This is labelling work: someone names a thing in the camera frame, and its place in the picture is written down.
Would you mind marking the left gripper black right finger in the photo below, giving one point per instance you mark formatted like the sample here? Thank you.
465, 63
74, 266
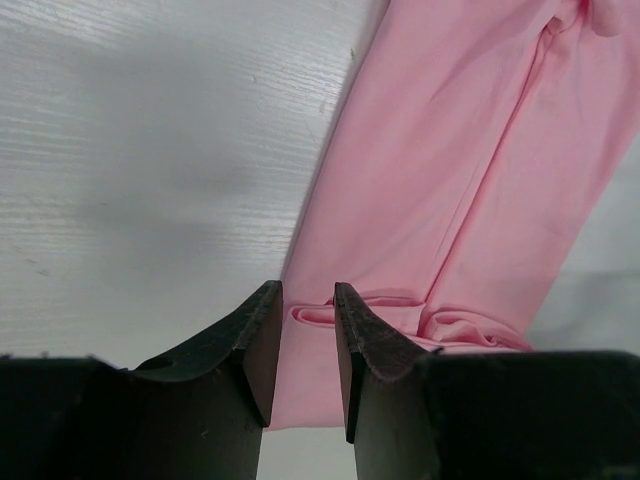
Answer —
411, 413

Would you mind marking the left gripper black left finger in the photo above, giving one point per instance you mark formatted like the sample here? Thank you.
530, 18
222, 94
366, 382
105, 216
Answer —
196, 411

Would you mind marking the pink t-shirt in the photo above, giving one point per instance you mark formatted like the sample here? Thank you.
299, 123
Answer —
474, 143

